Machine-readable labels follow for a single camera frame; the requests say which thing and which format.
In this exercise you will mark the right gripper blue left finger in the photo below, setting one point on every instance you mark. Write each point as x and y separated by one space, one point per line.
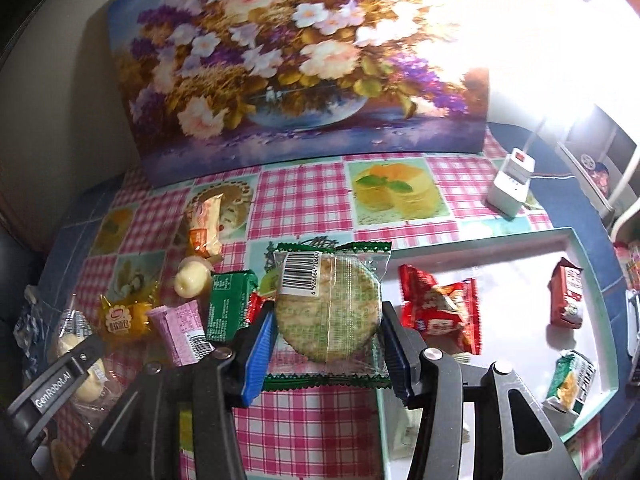
230 377

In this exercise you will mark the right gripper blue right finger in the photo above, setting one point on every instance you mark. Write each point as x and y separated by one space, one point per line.
427 379

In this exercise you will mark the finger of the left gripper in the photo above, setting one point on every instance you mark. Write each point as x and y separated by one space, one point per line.
27 416

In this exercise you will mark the red snack bag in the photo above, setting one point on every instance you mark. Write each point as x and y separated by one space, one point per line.
434 309

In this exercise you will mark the pink snack packet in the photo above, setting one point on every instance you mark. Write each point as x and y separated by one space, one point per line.
182 332

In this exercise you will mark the round rice cracker packet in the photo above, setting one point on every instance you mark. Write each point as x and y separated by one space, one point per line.
328 306

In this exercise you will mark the round pale yellow bun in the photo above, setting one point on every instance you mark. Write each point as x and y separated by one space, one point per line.
193 277

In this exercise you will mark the yellow cake packet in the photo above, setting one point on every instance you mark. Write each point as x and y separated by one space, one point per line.
127 321

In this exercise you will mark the green white snack packet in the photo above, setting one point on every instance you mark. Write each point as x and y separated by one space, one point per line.
570 384

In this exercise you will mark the orange bread roll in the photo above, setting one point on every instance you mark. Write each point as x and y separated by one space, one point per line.
203 226

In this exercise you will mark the small red snack packet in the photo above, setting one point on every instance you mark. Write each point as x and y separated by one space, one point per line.
567 297

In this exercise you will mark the clear bagged bun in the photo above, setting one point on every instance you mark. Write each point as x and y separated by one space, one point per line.
80 359

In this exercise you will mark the pink checkered food tablecloth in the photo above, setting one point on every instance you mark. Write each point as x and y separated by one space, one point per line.
173 274

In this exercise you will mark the teal rimmed white tray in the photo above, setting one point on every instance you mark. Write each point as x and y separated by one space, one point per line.
512 273

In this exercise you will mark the white power adapter cube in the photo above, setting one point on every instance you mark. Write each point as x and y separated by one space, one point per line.
509 189

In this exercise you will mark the floral painting canvas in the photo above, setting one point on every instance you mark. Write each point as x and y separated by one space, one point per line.
217 85

